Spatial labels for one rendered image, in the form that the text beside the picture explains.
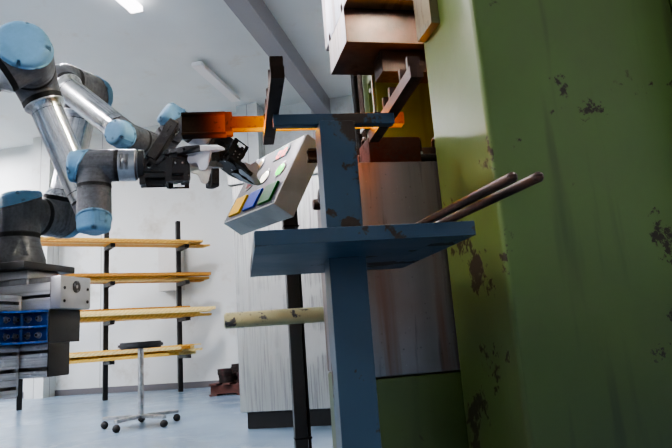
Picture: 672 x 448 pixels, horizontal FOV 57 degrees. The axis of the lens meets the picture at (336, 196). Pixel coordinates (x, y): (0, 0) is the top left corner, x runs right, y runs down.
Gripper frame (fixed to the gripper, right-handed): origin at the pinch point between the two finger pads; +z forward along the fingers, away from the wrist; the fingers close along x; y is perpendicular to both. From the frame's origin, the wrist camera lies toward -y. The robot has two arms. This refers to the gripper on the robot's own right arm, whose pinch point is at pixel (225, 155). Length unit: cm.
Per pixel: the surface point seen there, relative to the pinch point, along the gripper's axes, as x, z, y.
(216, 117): 33.9, -2.6, 2.8
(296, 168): -40.4, 23.5, -7.7
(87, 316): -597, -135, 5
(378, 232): 67, 17, 31
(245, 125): 35.2, 2.7, 4.9
